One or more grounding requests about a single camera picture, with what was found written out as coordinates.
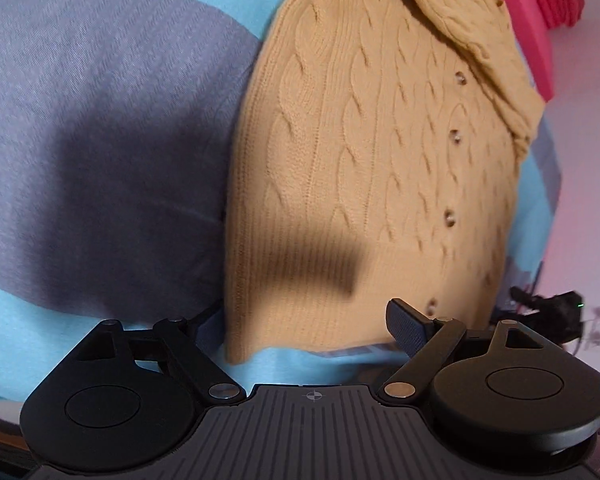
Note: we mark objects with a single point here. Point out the pink blanket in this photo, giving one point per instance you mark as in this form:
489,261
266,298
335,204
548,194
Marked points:
522,25

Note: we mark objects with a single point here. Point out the blue grey patterned bed sheet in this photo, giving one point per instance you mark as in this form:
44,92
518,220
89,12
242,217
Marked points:
105,110

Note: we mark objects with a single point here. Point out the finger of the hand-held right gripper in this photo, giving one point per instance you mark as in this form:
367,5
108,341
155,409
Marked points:
525,296

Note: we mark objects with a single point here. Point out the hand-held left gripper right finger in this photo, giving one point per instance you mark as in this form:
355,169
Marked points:
409,329

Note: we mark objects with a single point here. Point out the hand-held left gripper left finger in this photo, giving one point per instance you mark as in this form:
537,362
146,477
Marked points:
207,334

